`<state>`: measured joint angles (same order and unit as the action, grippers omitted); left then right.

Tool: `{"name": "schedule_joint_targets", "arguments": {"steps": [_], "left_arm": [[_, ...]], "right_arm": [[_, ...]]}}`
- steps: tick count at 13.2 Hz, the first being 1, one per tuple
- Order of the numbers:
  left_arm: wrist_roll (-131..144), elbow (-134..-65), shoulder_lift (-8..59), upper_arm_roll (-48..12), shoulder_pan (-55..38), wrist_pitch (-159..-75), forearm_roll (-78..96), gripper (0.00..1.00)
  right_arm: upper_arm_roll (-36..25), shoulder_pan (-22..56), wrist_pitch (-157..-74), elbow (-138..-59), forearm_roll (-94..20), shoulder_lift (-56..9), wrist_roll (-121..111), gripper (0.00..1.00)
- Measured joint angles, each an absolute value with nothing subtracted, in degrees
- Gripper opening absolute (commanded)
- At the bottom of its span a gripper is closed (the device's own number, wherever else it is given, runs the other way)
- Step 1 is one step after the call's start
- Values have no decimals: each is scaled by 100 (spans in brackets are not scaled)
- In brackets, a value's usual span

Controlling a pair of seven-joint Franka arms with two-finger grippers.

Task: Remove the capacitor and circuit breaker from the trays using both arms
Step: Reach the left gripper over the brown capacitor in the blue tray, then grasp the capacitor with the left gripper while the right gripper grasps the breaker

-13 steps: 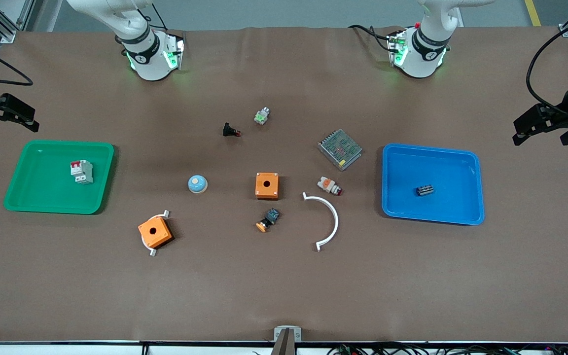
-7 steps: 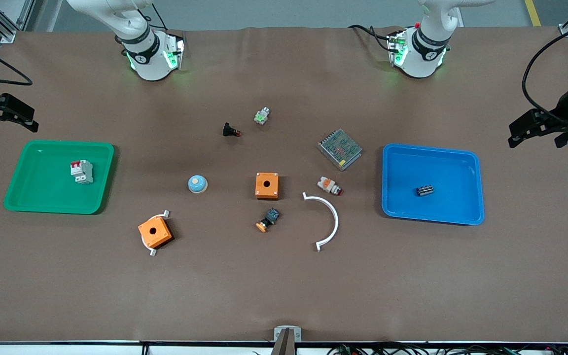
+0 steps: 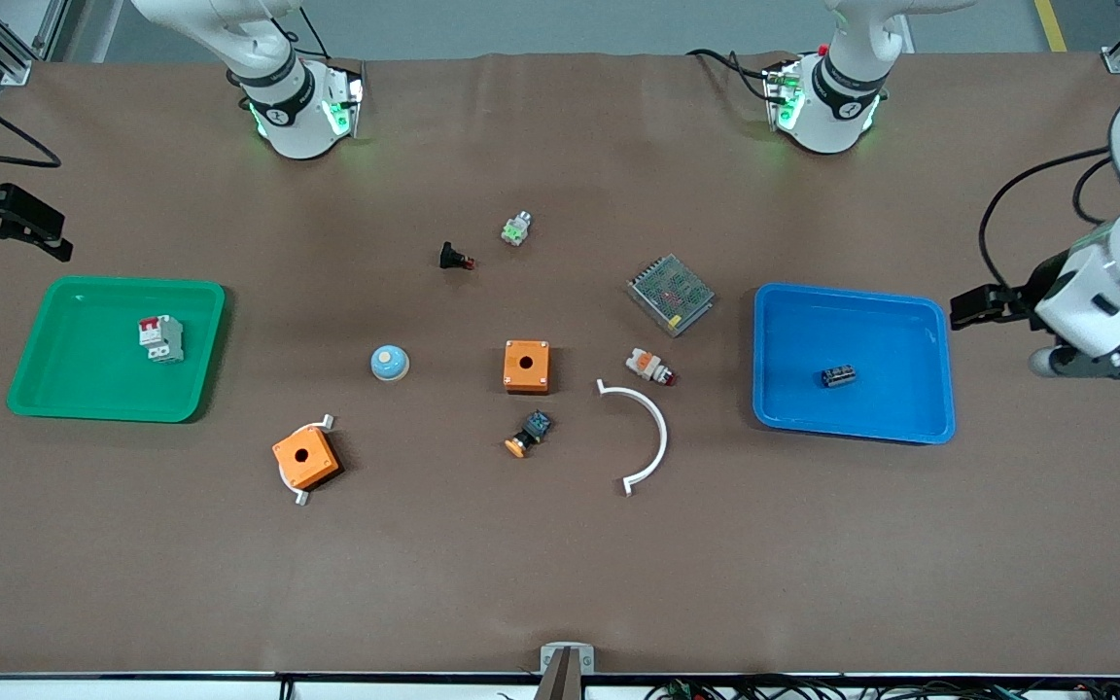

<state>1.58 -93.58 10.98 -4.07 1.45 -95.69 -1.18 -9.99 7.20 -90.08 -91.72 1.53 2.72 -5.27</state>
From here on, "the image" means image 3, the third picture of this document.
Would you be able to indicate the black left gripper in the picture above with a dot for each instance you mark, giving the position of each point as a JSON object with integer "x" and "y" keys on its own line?
{"x": 1034, "y": 288}

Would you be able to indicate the white red circuit breaker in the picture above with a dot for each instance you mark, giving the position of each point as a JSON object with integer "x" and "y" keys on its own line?
{"x": 162, "y": 338}

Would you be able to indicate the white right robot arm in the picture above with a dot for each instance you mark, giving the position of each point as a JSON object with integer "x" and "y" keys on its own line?
{"x": 293, "y": 107}

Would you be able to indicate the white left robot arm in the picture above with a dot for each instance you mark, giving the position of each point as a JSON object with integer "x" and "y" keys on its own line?
{"x": 1119, "y": 277}

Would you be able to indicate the blue plastic tray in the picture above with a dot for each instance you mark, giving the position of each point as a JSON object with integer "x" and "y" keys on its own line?
{"x": 871, "y": 340}

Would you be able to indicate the small black terminal block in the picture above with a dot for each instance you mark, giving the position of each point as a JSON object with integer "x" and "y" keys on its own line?
{"x": 839, "y": 375}

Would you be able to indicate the green plastic tray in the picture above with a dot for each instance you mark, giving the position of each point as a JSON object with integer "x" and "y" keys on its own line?
{"x": 93, "y": 379}

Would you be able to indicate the metal mesh power supply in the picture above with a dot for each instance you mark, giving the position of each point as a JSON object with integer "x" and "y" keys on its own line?
{"x": 671, "y": 294}

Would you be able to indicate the orange button box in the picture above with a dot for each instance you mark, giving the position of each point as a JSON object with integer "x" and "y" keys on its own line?
{"x": 305, "y": 457}
{"x": 527, "y": 366}

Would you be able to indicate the blue dome buzzer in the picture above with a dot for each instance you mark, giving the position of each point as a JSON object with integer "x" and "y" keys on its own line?
{"x": 389, "y": 364}

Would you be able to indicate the black red push button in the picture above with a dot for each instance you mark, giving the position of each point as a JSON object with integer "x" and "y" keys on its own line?
{"x": 453, "y": 258}

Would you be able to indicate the orange black push button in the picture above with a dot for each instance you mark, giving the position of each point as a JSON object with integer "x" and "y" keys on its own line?
{"x": 529, "y": 434}

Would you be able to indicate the green white push button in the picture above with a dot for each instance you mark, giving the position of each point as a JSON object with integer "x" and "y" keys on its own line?
{"x": 516, "y": 229}

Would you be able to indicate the white orange red switch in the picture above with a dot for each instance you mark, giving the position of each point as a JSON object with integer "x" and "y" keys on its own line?
{"x": 649, "y": 367}

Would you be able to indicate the white curved plastic bracket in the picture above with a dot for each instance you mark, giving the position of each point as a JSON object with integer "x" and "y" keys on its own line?
{"x": 655, "y": 428}
{"x": 301, "y": 497}

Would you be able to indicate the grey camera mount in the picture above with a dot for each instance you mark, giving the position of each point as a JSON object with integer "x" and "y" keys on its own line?
{"x": 566, "y": 666}

